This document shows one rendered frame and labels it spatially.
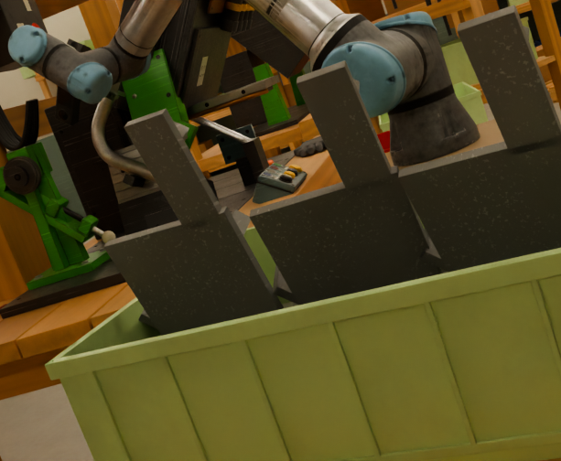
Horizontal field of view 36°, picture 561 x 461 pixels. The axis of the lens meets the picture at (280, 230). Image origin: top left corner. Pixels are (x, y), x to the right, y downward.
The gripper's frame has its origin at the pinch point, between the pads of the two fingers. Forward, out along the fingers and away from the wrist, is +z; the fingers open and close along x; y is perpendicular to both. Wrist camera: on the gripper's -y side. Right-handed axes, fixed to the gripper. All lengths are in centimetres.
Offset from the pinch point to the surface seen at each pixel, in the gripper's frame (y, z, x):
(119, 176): -15.5, 6.1, -7.6
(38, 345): -42, -46, -34
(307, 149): 9, 46, -34
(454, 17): 246, 795, 106
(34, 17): 9.3, -1.5, 24.5
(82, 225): -25.7, -17.9, -17.3
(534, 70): 15, -105, -94
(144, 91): 4.2, 2.5, -6.6
